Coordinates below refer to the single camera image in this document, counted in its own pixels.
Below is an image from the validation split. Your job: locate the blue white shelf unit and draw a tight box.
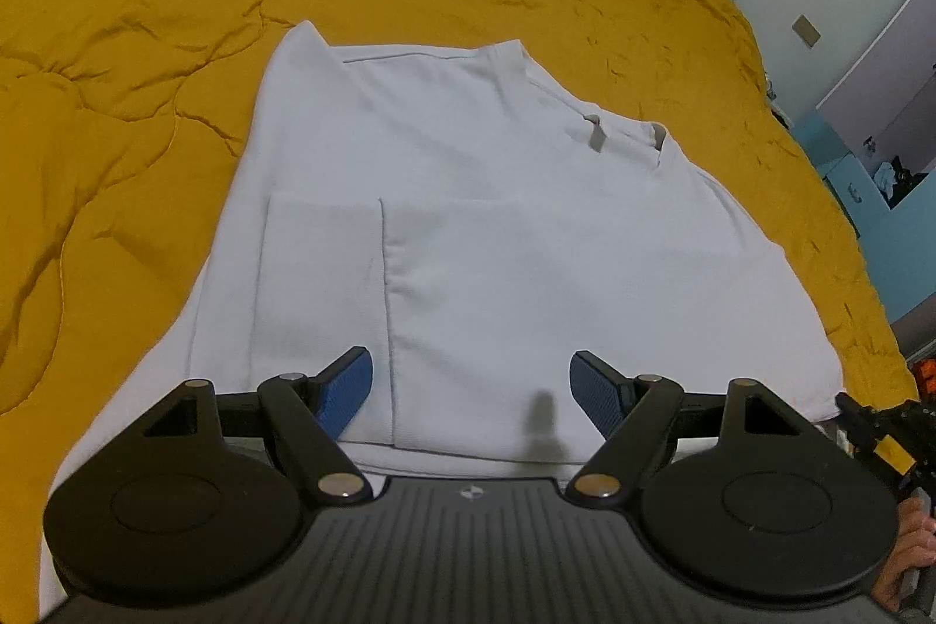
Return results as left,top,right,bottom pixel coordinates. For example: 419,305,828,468
793,0,936,333

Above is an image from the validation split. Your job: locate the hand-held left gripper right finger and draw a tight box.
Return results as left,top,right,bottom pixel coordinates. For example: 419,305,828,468
566,350,813,508

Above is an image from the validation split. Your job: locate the white t-shirt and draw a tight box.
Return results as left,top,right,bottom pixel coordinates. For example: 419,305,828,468
36,19,845,618

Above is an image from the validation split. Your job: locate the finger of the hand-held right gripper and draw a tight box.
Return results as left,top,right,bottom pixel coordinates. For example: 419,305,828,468
835,391,879,450

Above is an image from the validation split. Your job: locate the yellow quilted blanket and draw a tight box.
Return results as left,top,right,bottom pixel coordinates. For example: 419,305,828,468
0,0,924,621

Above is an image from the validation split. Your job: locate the person's right hand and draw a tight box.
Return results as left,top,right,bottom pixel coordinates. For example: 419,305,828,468
873,498,936,614

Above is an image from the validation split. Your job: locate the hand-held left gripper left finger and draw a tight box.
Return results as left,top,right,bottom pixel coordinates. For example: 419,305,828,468
142,346,376,506

